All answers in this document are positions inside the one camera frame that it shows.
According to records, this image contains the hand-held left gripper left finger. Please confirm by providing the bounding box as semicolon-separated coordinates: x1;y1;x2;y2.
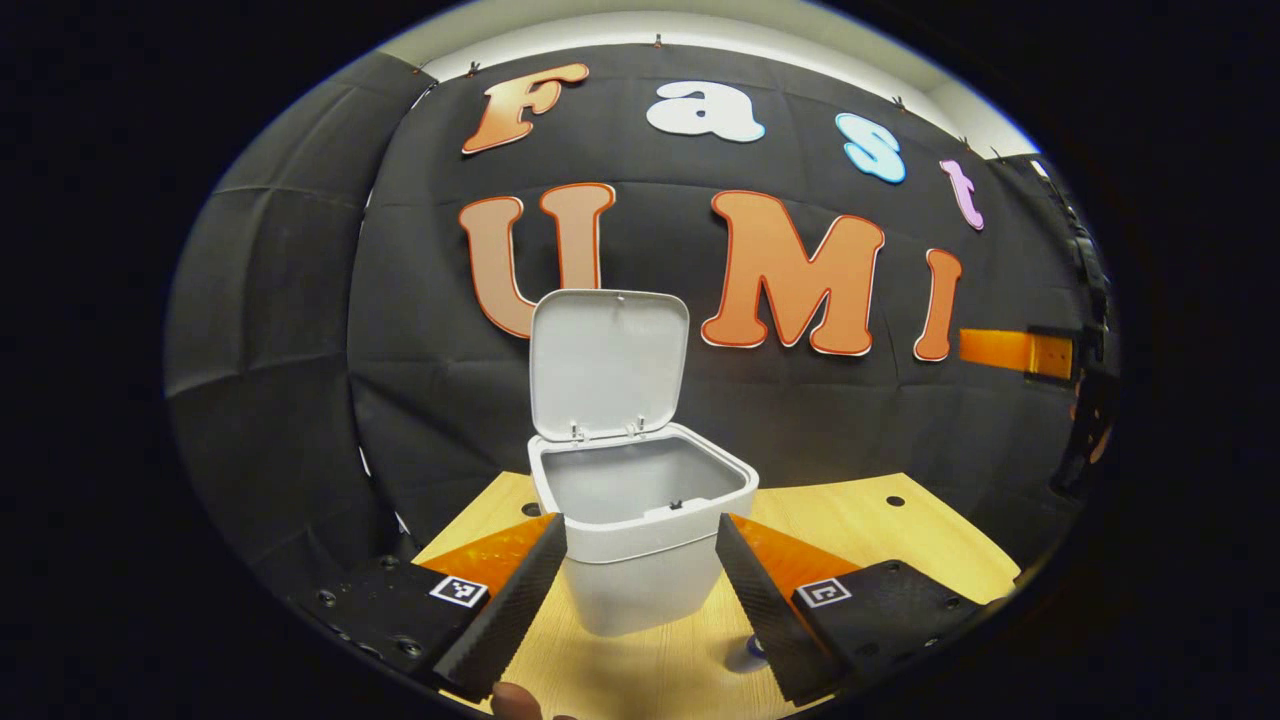
290;513;569;704

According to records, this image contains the black backdrop cloth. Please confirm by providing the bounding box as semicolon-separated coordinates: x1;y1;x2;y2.
165;42;1111;601

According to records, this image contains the white desktop garbage bin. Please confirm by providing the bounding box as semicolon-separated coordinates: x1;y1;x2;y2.
527;289;760;638

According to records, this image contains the wooden desktop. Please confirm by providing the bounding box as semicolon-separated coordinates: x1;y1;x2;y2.
412;472;1023;720

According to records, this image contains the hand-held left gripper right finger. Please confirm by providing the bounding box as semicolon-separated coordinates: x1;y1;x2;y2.
716;513;1011;707

